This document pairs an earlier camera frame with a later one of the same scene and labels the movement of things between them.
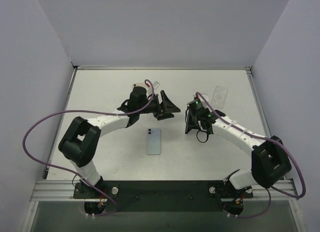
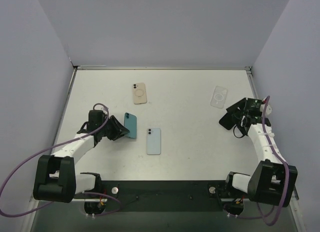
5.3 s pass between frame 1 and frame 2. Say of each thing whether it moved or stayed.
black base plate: stayed
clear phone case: stayed
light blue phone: stayed
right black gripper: moved
